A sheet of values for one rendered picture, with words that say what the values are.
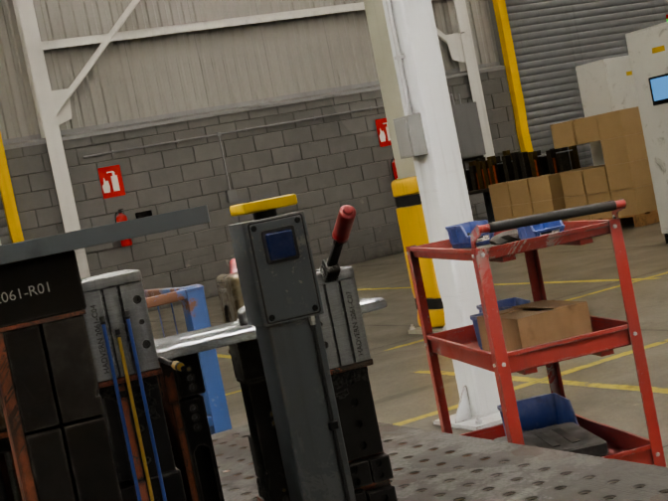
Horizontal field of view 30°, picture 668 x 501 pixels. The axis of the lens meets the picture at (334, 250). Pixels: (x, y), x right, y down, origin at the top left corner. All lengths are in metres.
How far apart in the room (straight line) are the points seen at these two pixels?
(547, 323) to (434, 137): 1.96
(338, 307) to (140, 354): 0.24
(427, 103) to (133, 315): 4.12
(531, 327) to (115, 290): 2.34
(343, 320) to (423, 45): 4.07
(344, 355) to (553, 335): 2.21
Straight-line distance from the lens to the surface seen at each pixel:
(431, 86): 5.50
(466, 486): 1.83
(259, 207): 1.31
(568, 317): 3.70
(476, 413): 5.59
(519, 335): 3.63
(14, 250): 1.22
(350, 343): 1.51
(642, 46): 11.93
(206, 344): 1.57
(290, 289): 1.31
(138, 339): 1.44
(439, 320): 8.68
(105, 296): 1.43
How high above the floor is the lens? 1.16
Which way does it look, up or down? 3 degrees down
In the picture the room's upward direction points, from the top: 11 degrees counter-clockwise
